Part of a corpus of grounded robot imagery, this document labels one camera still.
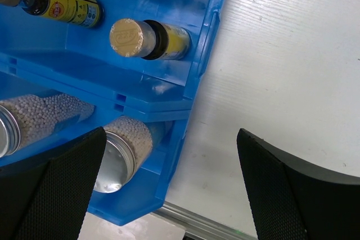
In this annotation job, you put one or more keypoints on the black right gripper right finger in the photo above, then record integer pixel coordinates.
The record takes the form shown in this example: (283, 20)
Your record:
(291, 198)

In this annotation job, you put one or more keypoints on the yellow bottle tan cap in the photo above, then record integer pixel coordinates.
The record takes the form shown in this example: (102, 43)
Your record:
(85, 13)
(149, 40)

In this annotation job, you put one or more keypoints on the blue plastic divided bin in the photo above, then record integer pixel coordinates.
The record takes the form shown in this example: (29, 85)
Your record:
(39, 54)

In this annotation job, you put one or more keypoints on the silver-lid shaker jar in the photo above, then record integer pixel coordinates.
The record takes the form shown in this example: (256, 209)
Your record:
(29, 118)
(129, 143)

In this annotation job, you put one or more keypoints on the aluminium frame rail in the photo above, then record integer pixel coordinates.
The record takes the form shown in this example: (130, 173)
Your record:
(197, 226)

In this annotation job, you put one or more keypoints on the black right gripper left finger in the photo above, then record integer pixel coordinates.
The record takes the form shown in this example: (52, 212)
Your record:
(46, 196)

